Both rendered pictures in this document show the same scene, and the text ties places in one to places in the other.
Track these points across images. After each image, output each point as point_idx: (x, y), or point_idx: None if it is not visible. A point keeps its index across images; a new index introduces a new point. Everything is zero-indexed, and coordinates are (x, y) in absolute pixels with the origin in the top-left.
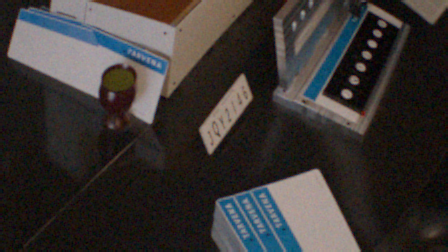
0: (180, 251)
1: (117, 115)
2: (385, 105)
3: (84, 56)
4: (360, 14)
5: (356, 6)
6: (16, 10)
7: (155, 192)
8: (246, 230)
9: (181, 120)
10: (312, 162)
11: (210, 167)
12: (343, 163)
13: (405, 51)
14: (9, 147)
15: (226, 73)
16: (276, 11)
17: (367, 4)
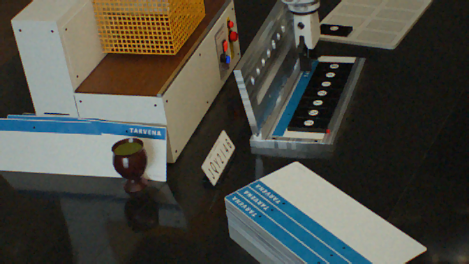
0: (208, 255)
1: (135, 179)
2: (350, 123)
3: (91, 147)
4: (311, 66)
5: (306, 59)
6: None
7: (179, 221)
8: (253, 210)
9: (188, 174)
10: None
11: (217, 194)
12: (320, 168)
13: (363, 80)
14: (19, 235)
15: (213, 140)
16: (239, 93)
17: (317, 58)
